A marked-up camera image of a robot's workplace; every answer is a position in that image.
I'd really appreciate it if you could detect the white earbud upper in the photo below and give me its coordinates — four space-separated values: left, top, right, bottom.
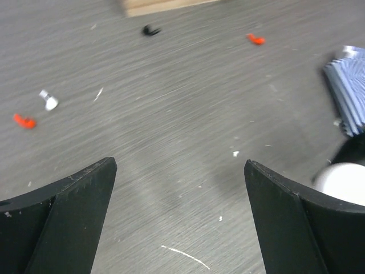
39 90 59 111

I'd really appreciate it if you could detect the orange earbud left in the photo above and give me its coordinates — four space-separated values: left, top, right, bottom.
13 114 37 129

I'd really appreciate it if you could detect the white earbud charging case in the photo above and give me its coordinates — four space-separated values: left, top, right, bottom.
314 163 364 206

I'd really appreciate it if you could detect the orange earbud right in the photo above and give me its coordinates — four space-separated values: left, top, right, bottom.
246 33 266 46

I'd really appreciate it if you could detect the orange earbud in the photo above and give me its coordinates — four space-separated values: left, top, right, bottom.
246 33 266 46
13 114 37 129

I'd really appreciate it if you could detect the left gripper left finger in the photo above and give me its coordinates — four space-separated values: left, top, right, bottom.
1 157 117 273

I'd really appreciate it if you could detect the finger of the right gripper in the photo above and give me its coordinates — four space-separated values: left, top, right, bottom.
312 134 365 183

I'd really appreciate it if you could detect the black earbud centre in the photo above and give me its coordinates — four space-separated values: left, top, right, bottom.
141 25 161 37

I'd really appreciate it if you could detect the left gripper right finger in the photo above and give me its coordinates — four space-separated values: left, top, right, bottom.
244 160 364 273

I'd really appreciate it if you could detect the blue striped cloth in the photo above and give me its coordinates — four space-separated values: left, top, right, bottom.
323 45 364 137

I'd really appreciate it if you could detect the wooden clothes rack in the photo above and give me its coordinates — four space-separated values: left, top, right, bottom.
118 0 218 17

